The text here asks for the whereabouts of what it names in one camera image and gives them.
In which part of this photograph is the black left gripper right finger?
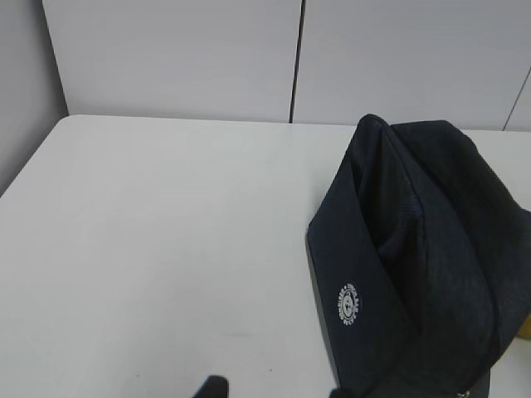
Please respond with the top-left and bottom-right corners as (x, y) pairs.
(329, 375), (365, 398)

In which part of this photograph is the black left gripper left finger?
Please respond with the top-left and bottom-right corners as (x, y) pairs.
(193, 378), (229, 398)

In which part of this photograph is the dark blue zippered lunch bag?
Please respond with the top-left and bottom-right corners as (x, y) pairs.
(306, 114), (530, 397)

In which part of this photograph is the yellow papaya half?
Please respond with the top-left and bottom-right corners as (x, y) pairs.
(517, 313), (531, 340)

